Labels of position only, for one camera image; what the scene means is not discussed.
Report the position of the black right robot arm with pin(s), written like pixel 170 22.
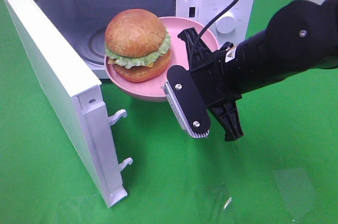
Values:
pixel 300 36

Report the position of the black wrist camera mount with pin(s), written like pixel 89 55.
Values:
pixel 186 102

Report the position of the upper white microwave knob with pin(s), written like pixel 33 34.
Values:
pixel 226 23

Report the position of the white microwave door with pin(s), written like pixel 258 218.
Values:
pixel 74 93

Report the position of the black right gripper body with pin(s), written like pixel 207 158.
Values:
pixel 205 68

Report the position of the burger with lettuce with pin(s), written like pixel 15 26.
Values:
pixel 137 45

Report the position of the clear tape patch centre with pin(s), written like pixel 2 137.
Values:
pixel 213 204

